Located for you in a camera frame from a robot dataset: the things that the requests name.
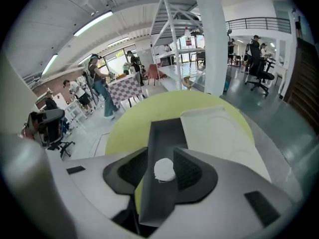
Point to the orange chair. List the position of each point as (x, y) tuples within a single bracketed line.
[(155, 73)]

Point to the green cloth round table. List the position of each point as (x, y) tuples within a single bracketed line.
[(134, 123)]

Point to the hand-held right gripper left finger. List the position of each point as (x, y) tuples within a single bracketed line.
[(127, 173)]

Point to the long ceiling light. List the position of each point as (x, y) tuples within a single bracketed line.
[(93, 24), (118, 41), (49, 64)]

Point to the small white table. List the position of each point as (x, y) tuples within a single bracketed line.
[(76, 109)]

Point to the red label plastic bottle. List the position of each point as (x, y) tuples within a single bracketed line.
[(188, 37)]

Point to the blue mesh waste bin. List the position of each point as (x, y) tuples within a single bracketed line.
[(227, 83)]

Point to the dark staircase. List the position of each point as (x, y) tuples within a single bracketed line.
[(304, 83)]

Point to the wooden chair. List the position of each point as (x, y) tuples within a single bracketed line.
[(190, 82)]

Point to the black balcony railing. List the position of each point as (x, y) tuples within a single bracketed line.
[(259, 25)]

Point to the red white checkered table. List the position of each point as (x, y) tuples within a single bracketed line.
[(124, 88)]

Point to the white pillar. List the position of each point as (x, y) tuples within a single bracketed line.
[(209, 34)]

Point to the white metal shelf rack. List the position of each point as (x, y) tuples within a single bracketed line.
[(172, 34)]

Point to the black grey office chair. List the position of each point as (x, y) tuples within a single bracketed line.
[(52, 128)]

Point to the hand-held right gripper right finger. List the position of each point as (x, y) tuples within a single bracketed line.
[(197, 178)]

